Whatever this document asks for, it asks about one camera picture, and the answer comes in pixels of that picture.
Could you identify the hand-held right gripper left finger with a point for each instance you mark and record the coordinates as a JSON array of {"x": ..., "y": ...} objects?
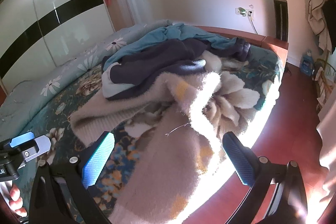
[{"x": 98, "y": 158}]

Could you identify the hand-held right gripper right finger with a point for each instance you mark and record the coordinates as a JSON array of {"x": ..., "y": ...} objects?
[{"x": 237, "y": 158}]

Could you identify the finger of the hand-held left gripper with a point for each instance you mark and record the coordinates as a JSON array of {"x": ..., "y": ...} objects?
[{"x": 34, "y": 146}]

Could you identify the cream fluffy sweater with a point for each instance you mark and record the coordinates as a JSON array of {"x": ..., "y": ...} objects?
[{"x": 162, "y": 174}]

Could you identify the blue floral fleece garment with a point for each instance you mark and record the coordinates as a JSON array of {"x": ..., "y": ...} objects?
[{"x": 157, "y": 40}]

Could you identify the person's left hand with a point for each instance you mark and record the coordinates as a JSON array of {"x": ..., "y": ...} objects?
[{"x": 14, "y": 195}]

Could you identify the dark teal floral bed blanket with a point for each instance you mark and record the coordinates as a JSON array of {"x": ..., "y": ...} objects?
[{"x": 57, "y": 113}]

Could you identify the light blue daisy quilt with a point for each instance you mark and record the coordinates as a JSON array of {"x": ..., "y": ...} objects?
[{"x": 39, "y": 77}]

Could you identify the white curtain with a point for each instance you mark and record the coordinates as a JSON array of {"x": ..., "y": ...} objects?
[{"x": 329, "y": 134}]

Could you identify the metal drying rack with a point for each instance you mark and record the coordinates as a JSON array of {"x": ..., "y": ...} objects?
[{"x": 325, "y": 82}]

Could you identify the blue detergent bottle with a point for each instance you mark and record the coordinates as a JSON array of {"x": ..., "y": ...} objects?
[{"x": 306, "y": 64}]

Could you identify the navy garment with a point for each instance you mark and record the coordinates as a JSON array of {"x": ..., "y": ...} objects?
[{"x": 157, "y": 56}]

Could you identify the white wardrobe with black stripe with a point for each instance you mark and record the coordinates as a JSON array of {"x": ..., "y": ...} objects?
[{"x": 52, "y": 3}]

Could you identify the black tower fan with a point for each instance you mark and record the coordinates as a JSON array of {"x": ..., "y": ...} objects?
[{"x": 281, "y": 19}]

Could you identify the wooden door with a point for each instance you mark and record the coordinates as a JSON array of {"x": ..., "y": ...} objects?
[{"x": 122, "y": 6}]

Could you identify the hanging white towel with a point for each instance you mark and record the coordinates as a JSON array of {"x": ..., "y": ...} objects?
[{"x": 319, "y": 22}]

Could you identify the wall socket with plug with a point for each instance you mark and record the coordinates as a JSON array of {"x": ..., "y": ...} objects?
[{"x": 242, "y": 12}]

